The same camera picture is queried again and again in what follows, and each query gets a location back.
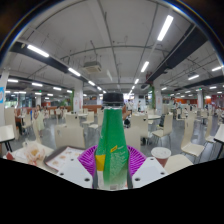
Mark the clear plastic food bag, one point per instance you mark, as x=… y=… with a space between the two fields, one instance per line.
x=33 y=153

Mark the group of beige chairs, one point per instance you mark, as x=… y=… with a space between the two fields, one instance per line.
x=70 y=136

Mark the green plastic drink bottle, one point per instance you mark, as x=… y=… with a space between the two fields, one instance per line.
x=111 y=143

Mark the white rectangular side table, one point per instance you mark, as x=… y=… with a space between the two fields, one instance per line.
x=6 y=132

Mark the person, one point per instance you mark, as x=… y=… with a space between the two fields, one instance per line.
x=39 y=118

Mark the red paper cup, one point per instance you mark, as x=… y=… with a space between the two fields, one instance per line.
x=161 y=158

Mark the group of ceiling lights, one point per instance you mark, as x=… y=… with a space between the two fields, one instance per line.
x=165 y=28

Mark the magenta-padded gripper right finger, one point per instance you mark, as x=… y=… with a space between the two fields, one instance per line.
x=148 y=172

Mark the ceiling air conditioner unit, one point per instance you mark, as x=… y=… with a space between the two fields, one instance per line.
x=92 y=67

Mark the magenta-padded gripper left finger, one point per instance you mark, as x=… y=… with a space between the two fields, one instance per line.
x=75 y=172

